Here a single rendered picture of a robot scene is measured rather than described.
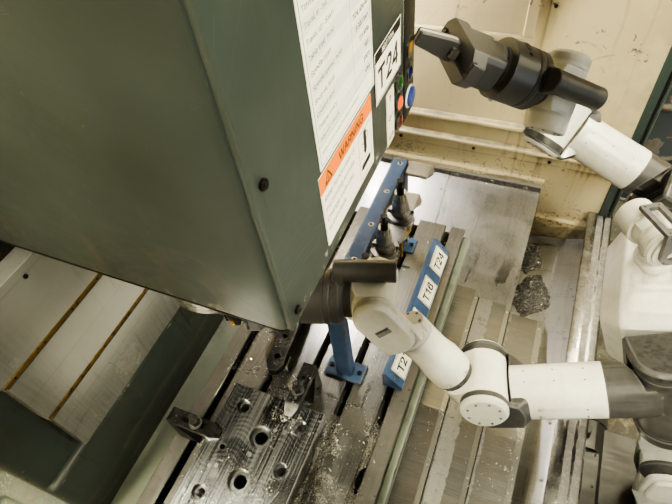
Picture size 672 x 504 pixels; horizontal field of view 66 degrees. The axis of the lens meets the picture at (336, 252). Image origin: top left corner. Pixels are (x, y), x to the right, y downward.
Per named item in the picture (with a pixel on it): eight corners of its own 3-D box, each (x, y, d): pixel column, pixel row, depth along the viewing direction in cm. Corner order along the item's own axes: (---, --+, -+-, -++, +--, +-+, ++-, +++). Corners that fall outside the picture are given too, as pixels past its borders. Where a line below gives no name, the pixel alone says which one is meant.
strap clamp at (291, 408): (322, 385, 131) (314, 357, 119) (300, 434, 124) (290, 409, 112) (310, 380, 132) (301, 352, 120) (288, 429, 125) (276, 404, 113)
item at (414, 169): (436, 167, 132) (436, 164, 131) (430, 181, 129) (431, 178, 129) (410, 162, 134) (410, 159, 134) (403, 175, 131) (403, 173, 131)
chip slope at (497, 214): (526, 238, 190) (541, 186, 169) (484, 413, 151) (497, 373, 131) (305, 188, 217) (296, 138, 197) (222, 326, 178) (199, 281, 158)
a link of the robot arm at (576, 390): (468, 378, 100) (597, 373, 92) (468, 440, 90) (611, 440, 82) (457, 339, 93) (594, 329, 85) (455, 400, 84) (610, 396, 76)
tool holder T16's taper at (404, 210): (392, 205, 123) (391, 184, 118) (411, 206, 122) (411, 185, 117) (390, 218, 120) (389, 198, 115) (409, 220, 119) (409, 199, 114)
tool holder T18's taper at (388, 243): (377, 238, 117) (376, 217, 112) (396, 241, 116) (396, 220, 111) (372, 253, 114) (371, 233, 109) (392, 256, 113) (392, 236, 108)
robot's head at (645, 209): (657, 236, 91) (669, 200, 86) (686, 268, 85) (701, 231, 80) (621, 242, 91) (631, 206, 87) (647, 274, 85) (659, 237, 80)
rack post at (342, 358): (367, 367, 133) (361, 303, 110) (360, 386, 130) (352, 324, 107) (332, 355, 136) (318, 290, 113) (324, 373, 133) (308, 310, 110)
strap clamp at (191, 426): (234, 442, 124) (217, 418, 112) (227, 455, 122) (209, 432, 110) (188, 423, 128) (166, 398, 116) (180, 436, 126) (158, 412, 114)
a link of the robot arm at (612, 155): (556, 85, 110) (648, 143, 109) (518, 138, 114) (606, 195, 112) (567, 79, 99) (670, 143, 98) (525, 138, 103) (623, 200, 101)
